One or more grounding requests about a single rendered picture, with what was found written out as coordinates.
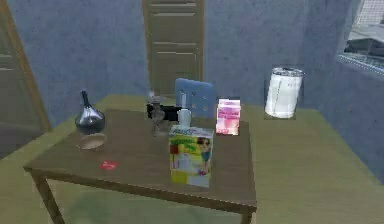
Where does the brown framed room door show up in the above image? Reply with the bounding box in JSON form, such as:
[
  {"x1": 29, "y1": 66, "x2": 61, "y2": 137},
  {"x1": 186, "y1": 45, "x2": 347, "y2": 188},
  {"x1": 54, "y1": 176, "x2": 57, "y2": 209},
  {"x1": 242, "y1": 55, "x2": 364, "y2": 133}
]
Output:
[{"x1": 0, "y1": 0, "x2": 53, "y2": 158}]

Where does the brown wooden table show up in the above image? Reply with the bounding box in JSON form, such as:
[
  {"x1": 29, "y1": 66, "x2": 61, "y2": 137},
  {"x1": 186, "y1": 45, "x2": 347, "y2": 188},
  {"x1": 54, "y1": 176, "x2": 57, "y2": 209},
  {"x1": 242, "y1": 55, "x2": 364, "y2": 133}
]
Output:
[{"x1": 23, "y1": 108, "x2": 258, "y2": 224}]

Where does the window with grey frame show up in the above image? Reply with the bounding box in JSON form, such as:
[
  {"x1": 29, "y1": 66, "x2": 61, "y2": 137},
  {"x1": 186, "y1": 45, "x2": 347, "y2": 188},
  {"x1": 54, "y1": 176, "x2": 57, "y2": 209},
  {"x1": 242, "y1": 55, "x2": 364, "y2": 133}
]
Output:
[{"x1": 336, "y1": 0, "x2": 384, "y2": 78}]

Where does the white small bottle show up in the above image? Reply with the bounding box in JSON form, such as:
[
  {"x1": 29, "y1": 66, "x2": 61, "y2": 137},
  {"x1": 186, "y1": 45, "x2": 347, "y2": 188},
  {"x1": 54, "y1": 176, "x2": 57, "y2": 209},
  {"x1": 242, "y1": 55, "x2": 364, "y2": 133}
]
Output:
[{"x1": 177, "y1": 93, "x2": 193, "y2": 129}]

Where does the tan panelled room door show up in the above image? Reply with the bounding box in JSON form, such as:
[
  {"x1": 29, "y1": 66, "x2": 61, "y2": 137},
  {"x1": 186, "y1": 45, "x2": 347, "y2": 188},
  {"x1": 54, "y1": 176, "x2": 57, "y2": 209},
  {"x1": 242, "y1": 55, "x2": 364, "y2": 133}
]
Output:
[{"x1": 142, "y1": 0, "x2": 206, "y2": 98}]

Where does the black flat object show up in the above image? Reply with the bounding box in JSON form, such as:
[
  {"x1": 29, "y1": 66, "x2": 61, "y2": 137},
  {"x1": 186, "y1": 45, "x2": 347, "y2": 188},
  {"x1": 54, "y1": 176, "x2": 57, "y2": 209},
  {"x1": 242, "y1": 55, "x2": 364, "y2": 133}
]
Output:
[{"x1": 145, "y1": 103, "x2": 183, "y2": 122}]

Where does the small red card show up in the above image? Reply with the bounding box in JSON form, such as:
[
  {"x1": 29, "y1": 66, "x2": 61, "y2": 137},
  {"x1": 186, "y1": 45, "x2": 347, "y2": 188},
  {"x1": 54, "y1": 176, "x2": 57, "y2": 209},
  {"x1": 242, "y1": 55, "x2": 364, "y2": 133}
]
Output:
[{"x1": 99, "y1": 160, "x2": 120, "y2": 171}]

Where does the white cylindrical bin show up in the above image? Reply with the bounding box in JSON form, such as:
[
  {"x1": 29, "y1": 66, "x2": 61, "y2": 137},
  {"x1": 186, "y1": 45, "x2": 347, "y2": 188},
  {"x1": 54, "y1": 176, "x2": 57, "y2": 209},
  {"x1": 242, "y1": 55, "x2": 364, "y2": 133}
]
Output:
[{"x1": 264, "y1": 66, "x2": 305, "y2": 120}]

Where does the clear glass pepper mill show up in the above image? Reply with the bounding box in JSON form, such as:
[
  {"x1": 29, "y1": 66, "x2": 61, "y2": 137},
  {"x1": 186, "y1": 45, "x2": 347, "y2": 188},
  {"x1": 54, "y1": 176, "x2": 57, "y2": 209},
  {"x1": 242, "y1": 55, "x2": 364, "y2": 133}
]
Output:
[{"x1": 148, "y1": 91, "x2": 167, "y2": 138}]

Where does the beige shallow bowl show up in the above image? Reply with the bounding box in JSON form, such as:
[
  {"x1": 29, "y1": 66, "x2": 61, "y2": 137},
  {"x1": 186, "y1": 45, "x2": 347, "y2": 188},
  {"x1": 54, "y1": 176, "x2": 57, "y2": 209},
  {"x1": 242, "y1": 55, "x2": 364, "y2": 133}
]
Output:
[{"x1": 79, "y1": 132, "x2": 108, "y2": 151}]

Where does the colourful printed box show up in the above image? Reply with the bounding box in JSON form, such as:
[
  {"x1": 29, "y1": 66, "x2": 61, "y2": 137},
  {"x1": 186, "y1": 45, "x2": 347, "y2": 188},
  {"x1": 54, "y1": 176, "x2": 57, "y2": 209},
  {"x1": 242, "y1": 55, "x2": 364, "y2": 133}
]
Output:
[{"x1": 168, "y1": 124, "x2": 215, "y2": 189}]

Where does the pink and white carton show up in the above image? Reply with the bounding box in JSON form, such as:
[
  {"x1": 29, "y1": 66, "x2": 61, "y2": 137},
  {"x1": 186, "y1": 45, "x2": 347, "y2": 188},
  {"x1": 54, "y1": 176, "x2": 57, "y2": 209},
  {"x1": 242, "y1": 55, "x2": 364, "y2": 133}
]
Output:
[{"x1": 215, "y1": 98, "x2": 242, "y2": 136}]

